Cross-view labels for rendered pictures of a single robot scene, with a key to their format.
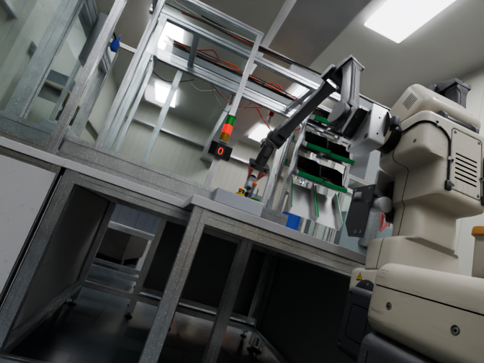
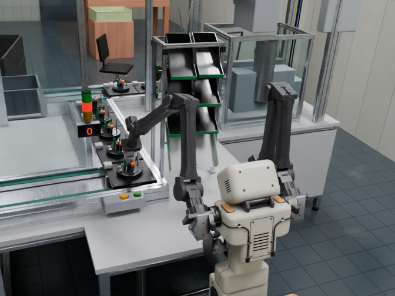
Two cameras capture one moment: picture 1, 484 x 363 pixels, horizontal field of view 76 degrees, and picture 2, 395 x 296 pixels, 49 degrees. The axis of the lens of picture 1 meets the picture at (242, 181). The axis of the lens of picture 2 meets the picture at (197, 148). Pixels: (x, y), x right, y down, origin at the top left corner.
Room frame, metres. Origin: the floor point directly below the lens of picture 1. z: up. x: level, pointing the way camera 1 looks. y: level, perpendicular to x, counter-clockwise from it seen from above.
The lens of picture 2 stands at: (-0.56, 0.02, 2.20)
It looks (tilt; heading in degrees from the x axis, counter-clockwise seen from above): 27 degrees down; 348
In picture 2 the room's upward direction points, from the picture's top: 4 degrees clockwise
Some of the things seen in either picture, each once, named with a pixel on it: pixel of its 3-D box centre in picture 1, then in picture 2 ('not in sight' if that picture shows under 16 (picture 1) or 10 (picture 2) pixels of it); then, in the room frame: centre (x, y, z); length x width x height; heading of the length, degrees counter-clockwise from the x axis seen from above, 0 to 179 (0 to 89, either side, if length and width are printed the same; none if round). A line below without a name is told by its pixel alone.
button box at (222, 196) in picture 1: (237, 202); (124, 201); (1.32, -0.01, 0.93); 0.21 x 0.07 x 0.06; 103
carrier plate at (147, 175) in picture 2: not in sight; (129, 173); (1.55, -0.05, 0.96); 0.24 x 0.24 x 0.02; 13
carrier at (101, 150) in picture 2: not in sight; (118, 145); (1.80, 0.01, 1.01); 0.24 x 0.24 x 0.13; 13
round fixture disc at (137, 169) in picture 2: not in sight; (129, 170); (1.55, -0.05, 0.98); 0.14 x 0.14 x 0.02
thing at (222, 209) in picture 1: (283, 239); (169, 209); (1.35, -0.25, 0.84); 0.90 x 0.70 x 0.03; 101
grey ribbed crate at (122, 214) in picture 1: (131, 214); not in sight; (3.41, 1.01, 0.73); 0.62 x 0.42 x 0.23; 103
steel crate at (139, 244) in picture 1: (111, 230); not in sight; (4.88, 1.64, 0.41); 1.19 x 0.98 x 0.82; 3
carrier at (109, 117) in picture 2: not in sight; (101, 114); (2.27, 0.12, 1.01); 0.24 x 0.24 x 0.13; 13
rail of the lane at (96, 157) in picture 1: (191, 191); (84, 204); (1.34, 0.19, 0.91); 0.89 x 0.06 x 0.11; 103
